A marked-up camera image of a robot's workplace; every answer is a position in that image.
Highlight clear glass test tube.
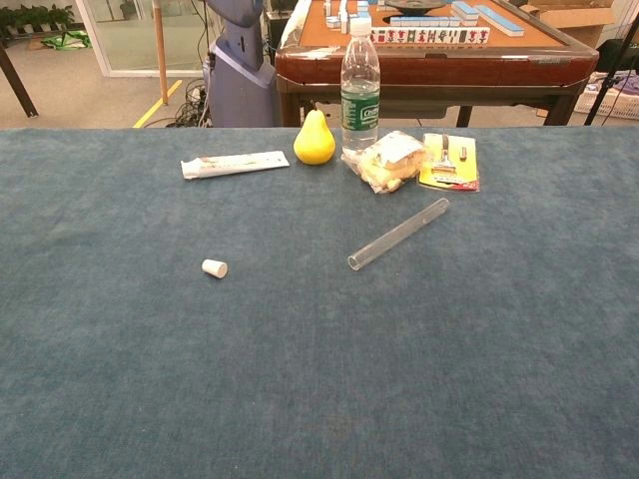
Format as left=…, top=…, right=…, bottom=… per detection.
left=347, top=197, right=451, bottom=272

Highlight white rubber stopper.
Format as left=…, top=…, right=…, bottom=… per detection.
left=201, top=257, right=230, bottom=279

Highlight white toothpaste tube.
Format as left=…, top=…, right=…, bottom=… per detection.
left=180, top=150, right=292, bottom=182

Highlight yellow pear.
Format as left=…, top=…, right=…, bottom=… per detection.
left=293, top=101, right=336, bottom=167

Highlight bagged bread snack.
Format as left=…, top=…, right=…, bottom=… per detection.
left=340, top=130, right=431, bottom=196

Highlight blue table mat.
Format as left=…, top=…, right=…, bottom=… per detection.
left=0, top=126, right=639, bottom=479

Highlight razor in yellow blister pack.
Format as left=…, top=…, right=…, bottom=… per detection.
left=416, top=132, right=481, bottom=194

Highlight clear water bottle green label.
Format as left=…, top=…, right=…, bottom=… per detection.
left=339, top=18, right=381, bottom=155

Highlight white plastic sheet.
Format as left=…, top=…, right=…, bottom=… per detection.
left=280, top=0, right=314, bottom=50

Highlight brown mahjong table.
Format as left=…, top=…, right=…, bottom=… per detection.
left=274, top=0, right=600, bottom=128

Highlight scattered standing mahjong tiles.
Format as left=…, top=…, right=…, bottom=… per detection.
left=323, top=0, right=373, bottom=31

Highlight upright mahjong tile row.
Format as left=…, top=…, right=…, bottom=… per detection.
left=369, top=27, right=491, bottom=45

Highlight short blue mahjong tile row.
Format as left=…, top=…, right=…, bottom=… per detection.
left=388, top=15, right=463, bottom=28

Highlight wooden pole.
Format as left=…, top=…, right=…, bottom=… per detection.
left=152, top=0, right=170, bottom=107

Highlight blue mahjong tile stack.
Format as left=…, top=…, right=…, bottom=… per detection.
left=451, top=0, right=481, bottom=27

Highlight long diagonal blue tile row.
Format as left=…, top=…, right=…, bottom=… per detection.
left=476, top=3, right=525, bottom=38

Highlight white framed glass partition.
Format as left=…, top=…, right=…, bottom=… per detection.
left=74, top=0, right=209, bottom=79

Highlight black tripod stand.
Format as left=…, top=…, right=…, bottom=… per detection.
left=583, top=19, right=639, bottom=126

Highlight white plastic basket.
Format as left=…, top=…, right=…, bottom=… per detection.
left=573, top=87, right=639, bottom=121

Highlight green bag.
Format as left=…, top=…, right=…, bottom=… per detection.
left=40, top=29, right=93, bottom=51

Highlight black table leg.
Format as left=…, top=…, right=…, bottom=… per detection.
left=0, top=42, right=40, bottom=119

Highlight cardboard box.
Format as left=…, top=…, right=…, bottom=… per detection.
left=518, top=0, right=620, bottom=49

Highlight potted green plants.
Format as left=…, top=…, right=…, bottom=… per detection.
left=0, top=3, right=76, bottom=36

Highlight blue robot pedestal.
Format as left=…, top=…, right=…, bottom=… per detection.
left=202, top=0, right=281, bottom=129

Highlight tangle of floor cables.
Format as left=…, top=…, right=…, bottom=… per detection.
left=167, top=79, right=214, bottom=129

